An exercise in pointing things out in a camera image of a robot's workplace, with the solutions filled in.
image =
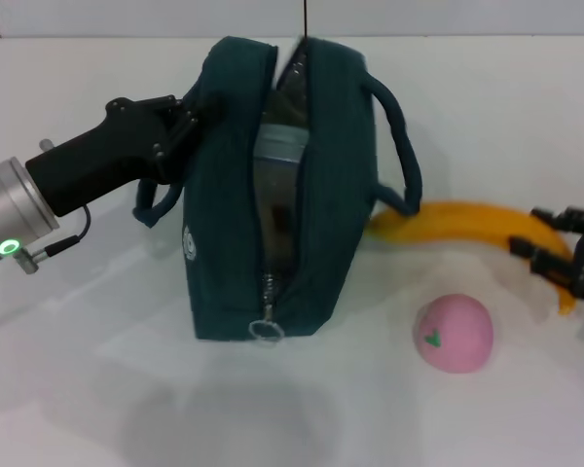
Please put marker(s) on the clear container with blue rim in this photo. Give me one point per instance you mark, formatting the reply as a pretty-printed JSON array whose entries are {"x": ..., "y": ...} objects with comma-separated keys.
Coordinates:
[{"x": 280, "y": 143}]

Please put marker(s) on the pink peach toy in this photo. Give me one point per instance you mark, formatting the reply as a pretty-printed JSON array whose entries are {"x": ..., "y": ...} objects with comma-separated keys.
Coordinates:
[{"x": 460, "y": 335}]

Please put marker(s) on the yellow banana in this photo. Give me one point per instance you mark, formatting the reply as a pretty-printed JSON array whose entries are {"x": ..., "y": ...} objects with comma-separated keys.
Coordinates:
[{"x": 467, "y": 221}]

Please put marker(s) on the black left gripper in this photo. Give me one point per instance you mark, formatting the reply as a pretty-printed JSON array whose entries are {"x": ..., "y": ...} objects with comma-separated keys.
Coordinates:
[{"x": 107, "y": 155}]

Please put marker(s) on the dark teal zip bag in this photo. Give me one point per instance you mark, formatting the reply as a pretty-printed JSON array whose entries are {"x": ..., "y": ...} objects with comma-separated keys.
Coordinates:
[{"x": 336, "y": 219}]

